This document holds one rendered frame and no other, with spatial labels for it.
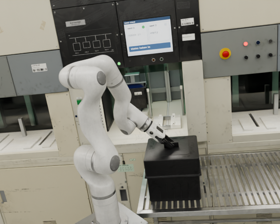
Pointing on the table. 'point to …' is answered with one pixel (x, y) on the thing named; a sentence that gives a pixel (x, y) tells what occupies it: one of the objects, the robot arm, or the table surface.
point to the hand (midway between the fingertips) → (170, 143)
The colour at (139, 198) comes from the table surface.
